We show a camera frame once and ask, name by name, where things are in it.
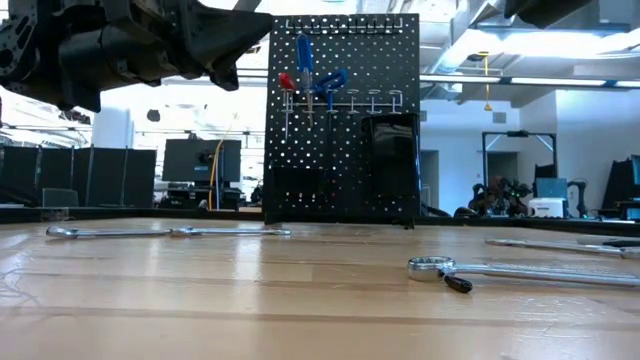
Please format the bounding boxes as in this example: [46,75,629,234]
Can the tall black pegboard bin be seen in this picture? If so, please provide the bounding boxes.
[360,112,421,214]

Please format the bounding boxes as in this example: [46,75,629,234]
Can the light blue screen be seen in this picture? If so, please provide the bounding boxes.
[535,177,569,199]

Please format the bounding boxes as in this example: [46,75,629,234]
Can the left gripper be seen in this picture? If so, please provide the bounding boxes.
[144,0,275,92]

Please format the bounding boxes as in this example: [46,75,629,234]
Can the white box device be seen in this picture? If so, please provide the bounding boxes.
[527,197,570,220]

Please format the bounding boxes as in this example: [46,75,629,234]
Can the blue clear handled screwdriver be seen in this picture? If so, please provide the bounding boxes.
[294,32,317,129]

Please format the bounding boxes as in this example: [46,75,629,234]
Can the yellow hanging cable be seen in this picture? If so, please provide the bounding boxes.
[208,112,239,210]

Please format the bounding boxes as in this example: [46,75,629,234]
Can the white cylinder column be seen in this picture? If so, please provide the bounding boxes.
[91,105,135,149]

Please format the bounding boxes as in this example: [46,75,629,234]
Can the short black pegboard bin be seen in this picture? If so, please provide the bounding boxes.
[267,167,331,214]

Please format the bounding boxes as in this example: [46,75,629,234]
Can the red handled screwdriver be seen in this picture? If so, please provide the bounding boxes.
[277,72,298,141]

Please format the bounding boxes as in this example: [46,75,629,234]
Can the black metal frame stand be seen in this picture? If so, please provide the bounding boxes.
[482,130,558,181]

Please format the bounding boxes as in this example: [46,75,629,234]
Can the dark grey box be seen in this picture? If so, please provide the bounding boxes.
[42,187,80,208]

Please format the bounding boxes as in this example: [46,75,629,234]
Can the ceiling light strip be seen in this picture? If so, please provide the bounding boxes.
[419,74,640,87]

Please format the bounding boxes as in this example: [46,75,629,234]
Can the yellow ceiling pendant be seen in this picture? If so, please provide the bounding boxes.
[480,49,494,112]

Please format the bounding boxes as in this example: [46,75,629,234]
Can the white hook rail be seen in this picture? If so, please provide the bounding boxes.
[284,17,404,35]

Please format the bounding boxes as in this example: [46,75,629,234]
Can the black perforated pegboard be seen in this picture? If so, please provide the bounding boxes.
[263,13,421,226]

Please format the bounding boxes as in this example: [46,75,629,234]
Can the black computer monitor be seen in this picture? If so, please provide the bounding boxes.
[162,138,242,184]

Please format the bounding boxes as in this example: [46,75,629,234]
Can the black equipment rack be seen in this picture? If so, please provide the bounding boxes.
[599,154,640,221]

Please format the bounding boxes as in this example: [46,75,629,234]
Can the black partition panels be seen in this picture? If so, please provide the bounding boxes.
[0,144,157,209]

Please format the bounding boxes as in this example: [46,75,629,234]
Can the small black bit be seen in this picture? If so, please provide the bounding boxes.
[443,274,474,295]

